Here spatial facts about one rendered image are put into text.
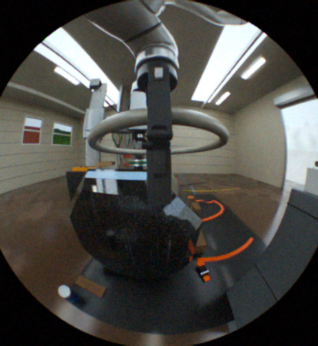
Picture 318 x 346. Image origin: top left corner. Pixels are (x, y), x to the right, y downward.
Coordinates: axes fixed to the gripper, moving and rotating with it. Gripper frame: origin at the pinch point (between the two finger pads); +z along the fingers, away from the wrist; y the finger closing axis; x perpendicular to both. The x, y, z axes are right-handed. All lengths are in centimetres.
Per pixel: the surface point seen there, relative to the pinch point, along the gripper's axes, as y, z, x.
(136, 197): 18.7, 9.2, 7.2
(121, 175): 25.4, 2.1, 14.1
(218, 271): 24, 82, -48
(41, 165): 297, -28, 598
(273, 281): -17, 42, -45
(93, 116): 92, -66, 77
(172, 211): 21.0, 15.7, -5.5
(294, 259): -17, 28, -45
